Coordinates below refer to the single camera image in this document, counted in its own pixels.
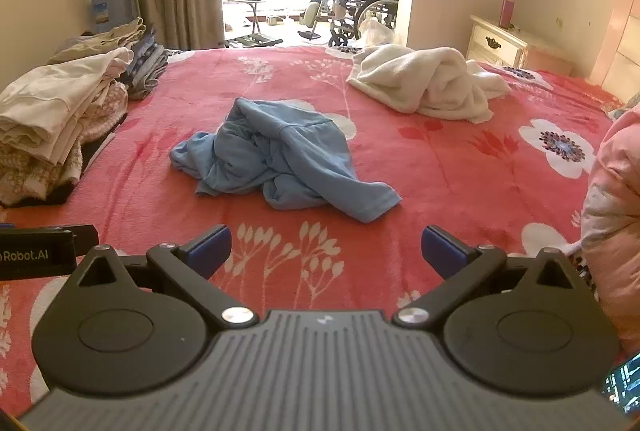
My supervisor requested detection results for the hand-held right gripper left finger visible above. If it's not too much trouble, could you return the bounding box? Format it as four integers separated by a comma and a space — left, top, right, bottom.
75, 225, 258, 328

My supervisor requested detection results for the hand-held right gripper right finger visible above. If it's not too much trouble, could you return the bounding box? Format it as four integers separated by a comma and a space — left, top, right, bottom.
392, 225, 581, 329

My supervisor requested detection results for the light blue shirt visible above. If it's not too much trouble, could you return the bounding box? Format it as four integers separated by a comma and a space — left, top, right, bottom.
169, 97, 403, 224

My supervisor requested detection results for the black folded garment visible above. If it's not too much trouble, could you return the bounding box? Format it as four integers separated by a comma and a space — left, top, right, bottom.
42, 131, 117, 208

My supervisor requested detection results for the red floral blanket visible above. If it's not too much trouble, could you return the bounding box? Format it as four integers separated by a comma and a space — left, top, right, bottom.
0, 43, 626, 417

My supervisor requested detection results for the pink houndstooth fleece garment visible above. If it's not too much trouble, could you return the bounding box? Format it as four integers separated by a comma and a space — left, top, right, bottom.
0, 81, 130, 208

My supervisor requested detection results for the white flat cloth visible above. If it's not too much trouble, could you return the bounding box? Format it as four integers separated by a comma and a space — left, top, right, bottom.
80, 132, 117, 176

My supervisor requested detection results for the white fluffy towel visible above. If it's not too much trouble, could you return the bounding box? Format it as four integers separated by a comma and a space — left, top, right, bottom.
346, 45, 513, 126

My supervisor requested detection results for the pink quilt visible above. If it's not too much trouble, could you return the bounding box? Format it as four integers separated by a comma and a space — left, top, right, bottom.
580, 110, 640, 354

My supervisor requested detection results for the black folding stool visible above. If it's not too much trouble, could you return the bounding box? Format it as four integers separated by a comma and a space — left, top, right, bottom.
219, 33, 284, 50

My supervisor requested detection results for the cream nightstand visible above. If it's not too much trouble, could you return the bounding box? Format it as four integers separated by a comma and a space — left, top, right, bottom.
467, 14, 574, 76

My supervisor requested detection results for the beige folded garment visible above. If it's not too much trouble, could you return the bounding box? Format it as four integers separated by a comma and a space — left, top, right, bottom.
47, 17, 147, 66

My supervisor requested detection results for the clear plastic bag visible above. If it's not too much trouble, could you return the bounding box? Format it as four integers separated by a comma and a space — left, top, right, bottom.
356, 17, 397, 48

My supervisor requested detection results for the patterned pillow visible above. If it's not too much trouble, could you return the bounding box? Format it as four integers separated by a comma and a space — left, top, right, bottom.
606, 92, 640, 120

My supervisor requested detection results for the small folding table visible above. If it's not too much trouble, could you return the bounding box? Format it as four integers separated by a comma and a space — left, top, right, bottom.
222, 0, 264, 32

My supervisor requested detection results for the wheelchair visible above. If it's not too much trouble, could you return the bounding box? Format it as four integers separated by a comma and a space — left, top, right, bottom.
327, 0, 402, 48

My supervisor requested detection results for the blue storage box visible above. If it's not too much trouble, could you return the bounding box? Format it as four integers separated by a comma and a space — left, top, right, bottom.
89, 0, 140, 32

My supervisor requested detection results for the pink headboard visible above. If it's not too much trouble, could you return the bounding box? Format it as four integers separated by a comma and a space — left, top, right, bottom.
587, 0, 640, 100

